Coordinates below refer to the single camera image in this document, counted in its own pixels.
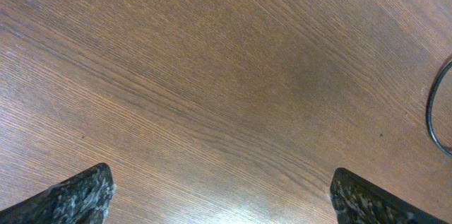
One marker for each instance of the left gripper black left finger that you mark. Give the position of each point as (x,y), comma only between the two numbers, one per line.
(82,198)

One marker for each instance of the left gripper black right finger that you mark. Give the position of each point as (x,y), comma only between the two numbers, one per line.
(356,200)

